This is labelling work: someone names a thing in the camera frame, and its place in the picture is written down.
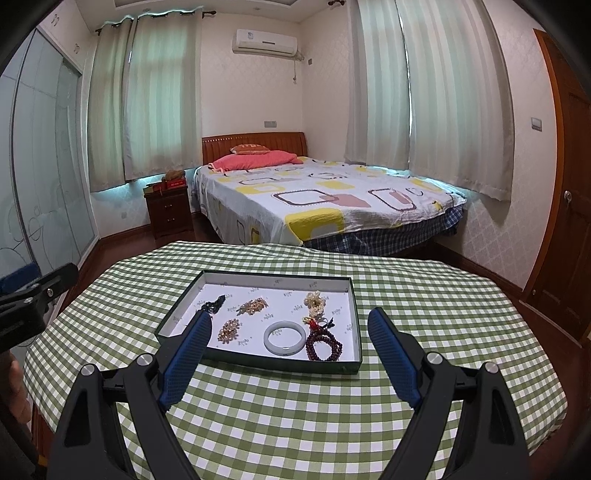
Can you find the wooden bed headboard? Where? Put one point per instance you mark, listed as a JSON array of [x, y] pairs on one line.
[[254, 138]]

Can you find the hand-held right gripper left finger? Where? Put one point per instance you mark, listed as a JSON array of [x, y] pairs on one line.
[[187, 355]]

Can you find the person's left hand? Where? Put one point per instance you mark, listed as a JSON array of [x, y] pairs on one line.
[[18, 392]]

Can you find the blue plaid bed skirt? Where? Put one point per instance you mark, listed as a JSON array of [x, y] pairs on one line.
[[383, 235]]

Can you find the wooden door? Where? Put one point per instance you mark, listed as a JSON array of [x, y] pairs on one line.
[[568, 258]]

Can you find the red knot gold charm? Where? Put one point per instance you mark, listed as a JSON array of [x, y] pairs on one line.
[[314, 326]]

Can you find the green checked tablecloth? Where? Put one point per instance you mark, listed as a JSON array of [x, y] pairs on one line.
[[277, 438]]

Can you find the brown plush toy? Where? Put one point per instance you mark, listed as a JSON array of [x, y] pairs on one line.
[[174, 175]]

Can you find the dark curtain rod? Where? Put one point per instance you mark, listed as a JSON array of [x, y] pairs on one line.
[[152, 15]]

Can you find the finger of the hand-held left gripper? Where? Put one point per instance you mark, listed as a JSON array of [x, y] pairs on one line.
[[21, 279], [57, 279]]

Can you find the dark green cardboard tray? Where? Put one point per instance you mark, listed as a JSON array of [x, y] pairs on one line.
[[277, 295]]

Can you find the pearl flower brooch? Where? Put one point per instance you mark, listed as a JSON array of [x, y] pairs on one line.
[[315, 302]]

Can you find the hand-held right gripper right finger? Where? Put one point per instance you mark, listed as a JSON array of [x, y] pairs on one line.
[[395, 355]]

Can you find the pink pillow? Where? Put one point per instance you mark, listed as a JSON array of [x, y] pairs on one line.
[[254, 160]]

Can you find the dark wooden nightstand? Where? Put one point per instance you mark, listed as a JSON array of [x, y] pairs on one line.
[[168, 214]]

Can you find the white air conditioner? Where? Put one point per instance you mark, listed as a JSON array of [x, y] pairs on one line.
[[265, 44]]

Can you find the narrow white curtain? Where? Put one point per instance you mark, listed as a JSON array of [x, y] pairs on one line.
[[376, 83], [108, 110]]

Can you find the pearl cluster brooch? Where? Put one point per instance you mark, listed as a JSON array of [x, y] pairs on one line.
[[229, 331]]

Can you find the red box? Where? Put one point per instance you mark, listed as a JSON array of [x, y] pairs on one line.
[[174, 185]]

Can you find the flat yellowish box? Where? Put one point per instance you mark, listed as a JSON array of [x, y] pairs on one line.
[[152, 189]]

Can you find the gold filigree brooch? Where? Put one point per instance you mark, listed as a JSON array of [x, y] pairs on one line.
[[252, 307]]

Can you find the small orange cushion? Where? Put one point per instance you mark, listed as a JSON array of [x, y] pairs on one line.
[[249, 148]]

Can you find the wide white curtain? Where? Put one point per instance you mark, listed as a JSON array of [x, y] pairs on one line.
[[457, 101], [161, 97]]

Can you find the patterned bed sheet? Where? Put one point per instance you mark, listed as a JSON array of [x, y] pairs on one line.
[[323, 184]]

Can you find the pale jade bangle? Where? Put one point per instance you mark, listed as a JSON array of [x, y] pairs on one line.
[[284, 350]]

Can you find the frosted glass sliding wardrobe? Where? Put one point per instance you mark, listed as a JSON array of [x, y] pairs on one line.
[[46, 175]]

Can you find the wall light switch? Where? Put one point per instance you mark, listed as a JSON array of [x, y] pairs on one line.
[[536, 123]]

